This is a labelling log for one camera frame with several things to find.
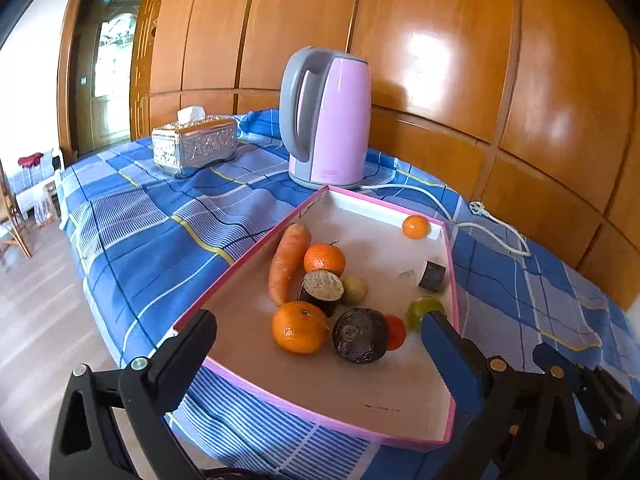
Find pink shallow tray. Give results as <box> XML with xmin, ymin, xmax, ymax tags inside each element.
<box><xmin>172</xmin><ymin>184</ymin><xmax>460</xmax><ymax>453</ymax></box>

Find small tan potato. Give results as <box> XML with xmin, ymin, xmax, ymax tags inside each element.
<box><xmin>341</xmin><ymin>276</ymin><xmax>370</xmax><ymax>307</ymax></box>

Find medium tangerine with stem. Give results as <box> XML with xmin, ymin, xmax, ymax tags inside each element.
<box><xmin>303</xmin><ymin>242</ymin><xmax>347</xmax><ymax>278</ymax></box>

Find dark beetroot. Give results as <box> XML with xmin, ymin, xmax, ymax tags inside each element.
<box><xmin>331</xmin><ymin>306</ymin><xmax>390</xmax><ymax>365</ymax></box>

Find orange carrot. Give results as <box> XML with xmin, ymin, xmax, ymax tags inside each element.
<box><xmin>268</xmin><ymin>222</ymin><xmax>312</xmax><ymax>307</ymax></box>

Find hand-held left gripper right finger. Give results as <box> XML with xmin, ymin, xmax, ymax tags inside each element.
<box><xmin>420</xmin><ymin>311</ymin><xmax>591</xmax><ymax>480</ymax></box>

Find pink electric kettle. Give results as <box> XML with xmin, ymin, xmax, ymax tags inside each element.
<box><xmin>279</xmin><ymin>46</ymin><xmax>373</xmax><ymax>191</ymax></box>

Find red tomato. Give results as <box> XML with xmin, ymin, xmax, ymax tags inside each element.
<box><xmin>384</xmin><ymin>314</ymin><xmax>407</xmax><ymax>352</ymax></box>

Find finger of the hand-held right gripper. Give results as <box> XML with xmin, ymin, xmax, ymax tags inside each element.
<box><xmin>532</xmin><ymin>344</ymin><xmax>640</xmax><ymax>461</ymax></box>

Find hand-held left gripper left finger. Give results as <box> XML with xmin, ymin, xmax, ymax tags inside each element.
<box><xmin>49</xmin><ymin>308</ymin><xmax>218</xmax><ymax>480</ymax></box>

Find wooden wardrobe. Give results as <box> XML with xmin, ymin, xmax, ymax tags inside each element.
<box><xmin>129</xmin><ymin>0</ymin><xmax>640</xmax><ymax>306</ymax></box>

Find jagged-cut eggplant piece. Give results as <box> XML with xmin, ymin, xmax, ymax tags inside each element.
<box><xmin>416</xmin><ymin>260</ymin><xmax>447</xmax><ymax>293</ymax></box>

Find blue plaid blanket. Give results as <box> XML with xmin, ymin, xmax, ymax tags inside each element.
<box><xmin>59</xmin><ymin>107</ymin><xmax>640</xmax><ymax>480</ymax></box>

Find silver tissue box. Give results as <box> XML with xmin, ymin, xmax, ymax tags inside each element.
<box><xmin>151</xmin><ymin>106</ymin><xmax>239</xmax><ymax>178</ymax></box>

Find wooden door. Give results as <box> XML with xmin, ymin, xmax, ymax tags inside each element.
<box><xmin>57</xmin><ymin>0</ymin><xmax>151</xmax><ymax>156</ymax></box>

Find green lime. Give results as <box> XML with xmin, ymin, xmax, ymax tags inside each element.
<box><xmin>406</xmin><ymin>296</ymin><xmax>446</xmax><ymax>333</ymax></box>

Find flat-cut eggplant piece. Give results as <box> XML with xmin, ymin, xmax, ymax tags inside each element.
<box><xmin>297</xmin><ymin>270</ymin><xmax>346</xmax><ymax>318</ymax></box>

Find wooden chair frame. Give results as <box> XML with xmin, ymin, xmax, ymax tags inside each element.
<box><xmin>0</xmin><ymin>165</ymin><xmax>33</xmax><ymax>261</ymax></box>

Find small tangerine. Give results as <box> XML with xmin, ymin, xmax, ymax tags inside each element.
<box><xmin>401</xmin><ymin>214</ymin><xmax>431</xmax><ymax>240</ymax></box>

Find large tangerine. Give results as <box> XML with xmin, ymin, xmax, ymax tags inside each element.
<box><xmin>271</xmin><ymin>301</ymin><xmax>331</xmax><ymax>356</ymax></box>

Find white power cable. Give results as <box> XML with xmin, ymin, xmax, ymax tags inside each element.
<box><xmin>360</xmin><ymin>182</ymin><xmax>532</xmax><ymax>258</ymax></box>

